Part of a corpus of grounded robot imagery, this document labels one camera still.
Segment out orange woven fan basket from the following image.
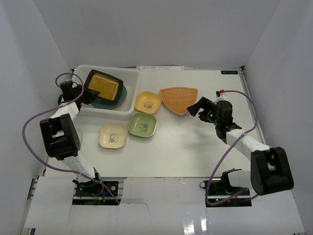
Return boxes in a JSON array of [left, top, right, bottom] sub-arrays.
[[159, 87, 198, 115]]

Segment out cream square panda dish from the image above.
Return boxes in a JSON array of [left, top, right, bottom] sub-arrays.
[[99, 123, 128, 149]]

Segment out green square panda dish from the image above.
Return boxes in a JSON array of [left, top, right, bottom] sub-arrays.
[[128, 113, 157, 138]]

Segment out clear glass square dish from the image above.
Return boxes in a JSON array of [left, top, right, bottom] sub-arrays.
[[76, 130, 83, 145]]

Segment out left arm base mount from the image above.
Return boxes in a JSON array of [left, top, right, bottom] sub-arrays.
[[73, 180, 120, 199]]

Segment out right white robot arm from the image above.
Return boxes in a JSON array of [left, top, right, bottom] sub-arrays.
[[187, 97, 294, 195]]

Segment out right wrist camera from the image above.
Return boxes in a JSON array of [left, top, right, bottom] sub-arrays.
[[215, 90, 227, 102]]

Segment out blue label sticker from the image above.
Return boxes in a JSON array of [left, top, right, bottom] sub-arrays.
[[221, 70, 238, 75]]

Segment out papers at table back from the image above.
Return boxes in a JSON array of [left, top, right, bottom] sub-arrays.
[[136, 66, 184, 71]]

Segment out blue-grey round plate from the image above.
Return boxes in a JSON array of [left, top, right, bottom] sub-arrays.
[[91, 86, 127, 110]]

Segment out yellow square panda dish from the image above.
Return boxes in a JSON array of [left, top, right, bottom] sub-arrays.
[[135, 91, 162, 114]]

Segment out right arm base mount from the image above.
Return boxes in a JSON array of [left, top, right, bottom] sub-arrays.
[[199, 180, 250, 199]]

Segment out white plastic bin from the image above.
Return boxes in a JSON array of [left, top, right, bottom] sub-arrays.
[[74, 65, 141, 120]]

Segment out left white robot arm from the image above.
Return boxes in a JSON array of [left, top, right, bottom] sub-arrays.
[[40, 81, 103, 195]]

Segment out black square amber plate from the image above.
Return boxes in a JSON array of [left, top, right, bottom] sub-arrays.
[[84, 70, 124, 104]]

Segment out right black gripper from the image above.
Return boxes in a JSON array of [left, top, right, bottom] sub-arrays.
[[187, 97, 221, 126]]

